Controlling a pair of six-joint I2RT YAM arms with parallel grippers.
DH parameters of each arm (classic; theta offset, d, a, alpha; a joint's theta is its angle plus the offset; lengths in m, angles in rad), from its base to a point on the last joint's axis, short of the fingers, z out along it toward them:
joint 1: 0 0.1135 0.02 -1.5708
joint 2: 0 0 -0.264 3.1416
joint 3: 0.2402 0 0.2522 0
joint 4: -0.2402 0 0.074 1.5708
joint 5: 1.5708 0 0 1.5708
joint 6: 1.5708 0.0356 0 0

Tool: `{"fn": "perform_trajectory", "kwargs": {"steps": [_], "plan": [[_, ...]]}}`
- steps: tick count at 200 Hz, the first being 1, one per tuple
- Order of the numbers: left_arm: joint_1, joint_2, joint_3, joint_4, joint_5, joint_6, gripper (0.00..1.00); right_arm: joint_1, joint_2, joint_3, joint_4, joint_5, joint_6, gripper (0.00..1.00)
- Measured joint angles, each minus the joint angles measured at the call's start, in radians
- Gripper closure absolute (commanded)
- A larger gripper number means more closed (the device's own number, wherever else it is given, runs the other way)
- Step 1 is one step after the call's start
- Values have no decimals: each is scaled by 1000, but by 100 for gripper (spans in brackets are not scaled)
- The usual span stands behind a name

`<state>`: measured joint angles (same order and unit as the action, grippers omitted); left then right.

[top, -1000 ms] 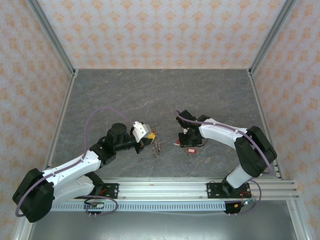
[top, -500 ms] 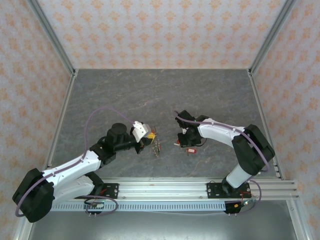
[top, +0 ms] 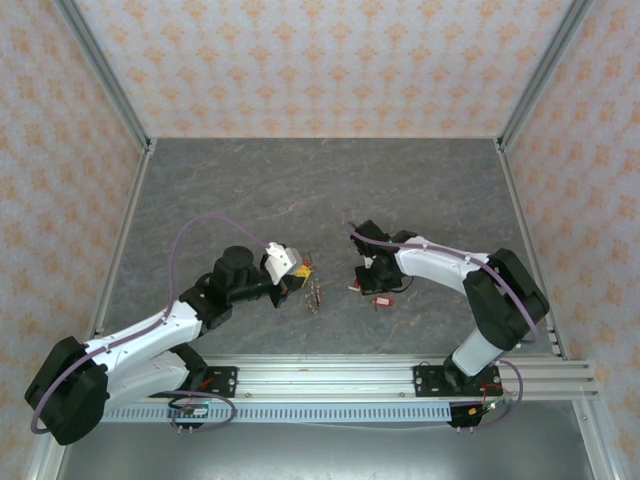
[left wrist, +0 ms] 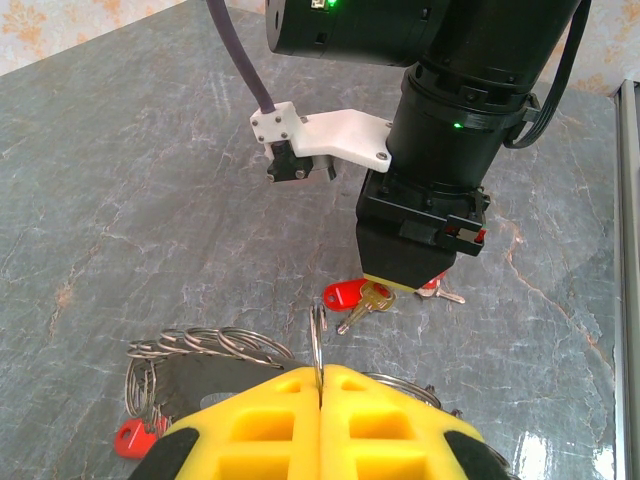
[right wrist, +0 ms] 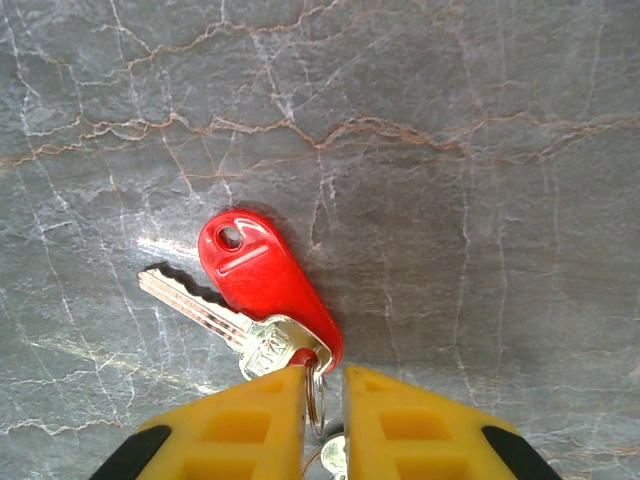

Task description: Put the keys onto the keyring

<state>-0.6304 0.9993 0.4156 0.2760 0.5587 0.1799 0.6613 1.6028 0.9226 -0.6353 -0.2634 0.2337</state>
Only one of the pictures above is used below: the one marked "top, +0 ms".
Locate small circuit board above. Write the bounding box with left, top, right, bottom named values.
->
left=167, top=403, right=210, bottom=419
left=467, top=401, right=511, bottom=417

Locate grey metal sheet panel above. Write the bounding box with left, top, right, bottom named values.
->
left=54, top=422, right=601, bottom=480

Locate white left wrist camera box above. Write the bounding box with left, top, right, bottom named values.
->
left=263, top=241, right=305, bottom=286

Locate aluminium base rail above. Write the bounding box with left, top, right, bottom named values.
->
left=132, top=353, right=600, bottom=401

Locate aluminium table side rail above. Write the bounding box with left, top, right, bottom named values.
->
left=24, top=138, right=157, bottom=480
left=493, top=138, right=619, bottom=480

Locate white slotted cable duct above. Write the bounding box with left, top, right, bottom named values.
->
left=102, top=404, right=454, bottom=424

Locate aluminium frame post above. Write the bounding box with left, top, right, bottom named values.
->
left=52, top=0, right=154, bottom=154
left=494, top=0, right=596, bottom=151

